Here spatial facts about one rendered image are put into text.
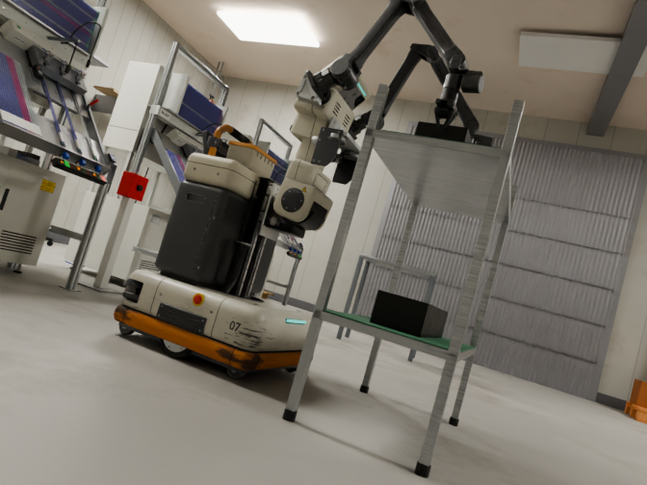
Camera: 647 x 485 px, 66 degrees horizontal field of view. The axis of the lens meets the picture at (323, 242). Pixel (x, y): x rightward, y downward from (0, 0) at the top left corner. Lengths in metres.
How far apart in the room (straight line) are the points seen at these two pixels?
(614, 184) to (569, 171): 0.54
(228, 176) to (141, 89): 2.37
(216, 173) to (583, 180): 5.77
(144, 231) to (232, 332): 2.16
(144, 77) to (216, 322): 2.81
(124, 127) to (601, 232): 5.56
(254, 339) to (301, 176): 0.69
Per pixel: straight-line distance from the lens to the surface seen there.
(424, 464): 1.52
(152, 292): 2.10
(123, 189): 3.49
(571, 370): 6.93
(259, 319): 1.85
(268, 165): 2.36
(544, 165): 7.26
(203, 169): 2.13
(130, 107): 4.34
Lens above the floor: 0.42
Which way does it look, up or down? 5 degrees up
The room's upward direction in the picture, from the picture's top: 16 degrees clockwise
